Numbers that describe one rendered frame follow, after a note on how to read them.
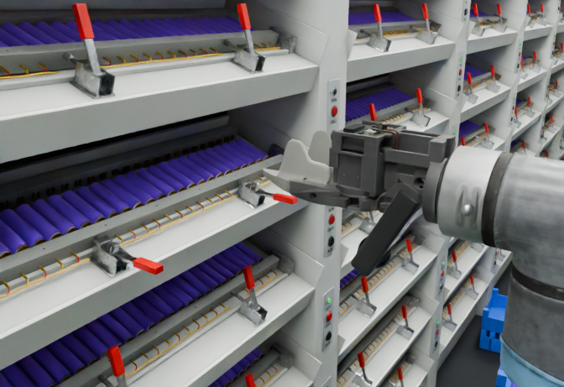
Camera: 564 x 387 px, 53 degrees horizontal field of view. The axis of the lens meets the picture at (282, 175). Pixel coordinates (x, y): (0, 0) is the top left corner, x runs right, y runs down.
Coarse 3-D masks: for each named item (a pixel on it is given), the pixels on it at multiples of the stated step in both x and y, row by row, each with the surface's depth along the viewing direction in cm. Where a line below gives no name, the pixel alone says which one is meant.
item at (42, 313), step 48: (144, 144) 86; (288, 192) 92; (144, 240) 71; (192, 240) 74; (240, 240) 84; (48, 288) 60; (96, 288) 62; (144, 288) 69; (0, 336) 53; (48, 336) 58
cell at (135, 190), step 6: (114, 180) 78; (120, 180) 78; (126, 180) 78; (126, 186) 77; (132, 186) 77; (132, 192) 76; (138, 192) 76; (144, 192) 76; (138, 198) 76; (144, 198) 76; (150, 198) 76; (144, 204) 76
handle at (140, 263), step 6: (114, 246) 63; (114, 252) 64; (120, 252) 64; (120, 258) 63; (126, 258) 63; (132, 258) 63; (138, 258) 62; (138, 264) 61; (144, 264) 61; (150, 264) 61; (156, 264) 61; (162, 264) 61; (144, 270) 61; (150, 270) 60; (156, 270) 60; (162, 270) 61
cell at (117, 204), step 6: (90, 186) 75; (96, 186) 74; (102, 186) 75; (96, 192) 74; (102, 192) 74; (108, 192) 74; (102, 198) 74; (108, 198) 73; (114, 198) 73; (108, 204) 73; (114, 204) 73; (120, 204) 73; (126, 204) 73; (120, 210) 72
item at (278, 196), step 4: (256, 188) 85; (256, 192) 85; (260, 192) 85; (264, 192) 85; (268, 192) 85; (268, 196) 84; (272, 196) 83; (276, 196) 83; (280, 196) 82; (284, 196) 82; (288, 196) 82; (292, 196) 82; (276, 200) 83; (280, 200) 82; (284, 200) 82; (288, 200) 82; (292, 200) 81; (296, 200) 82; (292, 204) 81
